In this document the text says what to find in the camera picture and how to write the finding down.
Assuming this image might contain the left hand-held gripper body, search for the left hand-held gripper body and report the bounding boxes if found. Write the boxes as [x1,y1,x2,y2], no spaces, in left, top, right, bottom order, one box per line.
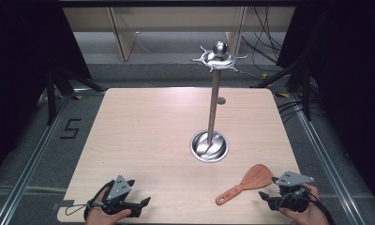
[100,174,143,218]

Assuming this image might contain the wooden rice paddle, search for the wooden rice paddle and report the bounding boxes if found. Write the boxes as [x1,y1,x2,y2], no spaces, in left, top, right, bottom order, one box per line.
[215,163,275,206]

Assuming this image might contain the black curtain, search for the black curtain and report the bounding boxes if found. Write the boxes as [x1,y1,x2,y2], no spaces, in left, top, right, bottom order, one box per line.
[275,0,375,203]
[0,0,94,184]

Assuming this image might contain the person's right hand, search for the person's right hand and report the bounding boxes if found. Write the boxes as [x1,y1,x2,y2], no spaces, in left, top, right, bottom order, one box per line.
[278,183,331,225]

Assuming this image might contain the steel utensil hanging rack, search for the steel utensil hanging rack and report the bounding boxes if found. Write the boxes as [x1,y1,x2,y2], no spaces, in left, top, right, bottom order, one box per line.
[188,40,248,164]

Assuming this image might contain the black floor cables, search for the black floor cables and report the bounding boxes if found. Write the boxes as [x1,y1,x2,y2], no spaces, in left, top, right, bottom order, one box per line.
[276,78,328,125]

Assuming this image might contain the person's left hand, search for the person's left hand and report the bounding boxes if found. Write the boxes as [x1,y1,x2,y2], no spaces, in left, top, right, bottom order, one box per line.
[84,187,133,225]

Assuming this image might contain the bundle of black cables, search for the bundle of black cables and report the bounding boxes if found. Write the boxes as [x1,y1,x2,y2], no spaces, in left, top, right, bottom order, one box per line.
[240,6,286,66]

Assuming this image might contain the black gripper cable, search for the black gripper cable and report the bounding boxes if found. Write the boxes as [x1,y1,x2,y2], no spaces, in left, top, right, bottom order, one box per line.
[64,202,95,218]
[307,190,336,225]

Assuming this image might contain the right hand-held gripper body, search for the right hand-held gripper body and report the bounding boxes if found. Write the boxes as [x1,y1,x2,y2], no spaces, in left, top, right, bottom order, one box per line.
[267,170,316,214]

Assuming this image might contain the aluminium floor rail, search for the aluminium floor rail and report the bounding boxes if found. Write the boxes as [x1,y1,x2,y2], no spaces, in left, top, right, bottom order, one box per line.
[288,93,365,225]
[0,93,75,225]

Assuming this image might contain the black metal stand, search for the black metal stand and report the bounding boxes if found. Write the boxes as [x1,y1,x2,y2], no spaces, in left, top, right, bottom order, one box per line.
[44,62,107,127]
[250,59,313,122]

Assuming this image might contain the light wooden furniture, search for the light wooden furniture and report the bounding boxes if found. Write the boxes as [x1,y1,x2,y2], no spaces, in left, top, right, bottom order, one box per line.
[62,6,296,63]

